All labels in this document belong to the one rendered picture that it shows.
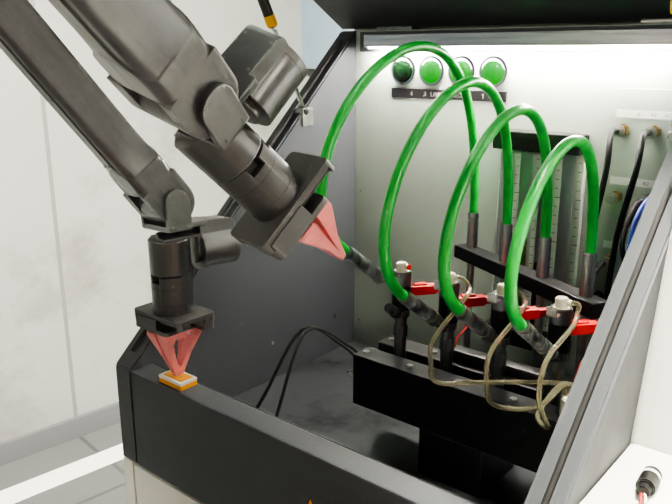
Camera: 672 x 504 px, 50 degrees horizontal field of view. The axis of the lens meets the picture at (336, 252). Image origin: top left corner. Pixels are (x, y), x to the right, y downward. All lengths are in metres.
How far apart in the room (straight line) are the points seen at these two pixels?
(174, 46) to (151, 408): 0.71
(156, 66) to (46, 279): 2.28
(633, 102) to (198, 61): 0.77
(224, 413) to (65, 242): 1.84
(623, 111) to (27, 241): 2.07
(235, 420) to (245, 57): 0.52
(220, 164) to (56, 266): 2.18
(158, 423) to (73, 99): 0.48
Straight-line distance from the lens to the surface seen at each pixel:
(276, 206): 0.65
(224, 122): 0.57
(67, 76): 0.94
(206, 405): 1.02
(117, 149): 0.95
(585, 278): 1.00
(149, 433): 1.15
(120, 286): 2.90
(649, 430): 0.91
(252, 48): 0.63
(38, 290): 2.77
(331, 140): 0.88
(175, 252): 0.99
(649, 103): 1.16
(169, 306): 1.02
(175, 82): 0.53
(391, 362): 1.06
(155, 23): 0.51
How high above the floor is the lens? 1.41
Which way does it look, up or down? 15 degrees down
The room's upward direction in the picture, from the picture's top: straight up
